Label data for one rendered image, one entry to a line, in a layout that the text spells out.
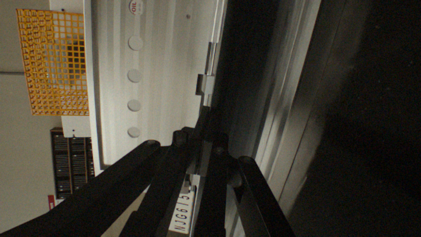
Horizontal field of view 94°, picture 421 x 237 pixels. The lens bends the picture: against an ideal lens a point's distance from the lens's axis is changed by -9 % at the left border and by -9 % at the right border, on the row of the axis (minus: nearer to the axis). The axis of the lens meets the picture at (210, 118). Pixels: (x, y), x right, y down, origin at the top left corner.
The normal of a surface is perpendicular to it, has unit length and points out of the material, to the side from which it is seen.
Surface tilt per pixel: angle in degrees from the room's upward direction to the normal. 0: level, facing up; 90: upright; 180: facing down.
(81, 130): 90
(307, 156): 0
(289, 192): 0
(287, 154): 90
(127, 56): 79
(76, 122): 90
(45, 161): 90
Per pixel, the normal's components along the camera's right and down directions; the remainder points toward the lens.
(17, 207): 0.33, 0.17
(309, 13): -0.95, -0.01
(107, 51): 0.11, 0.41
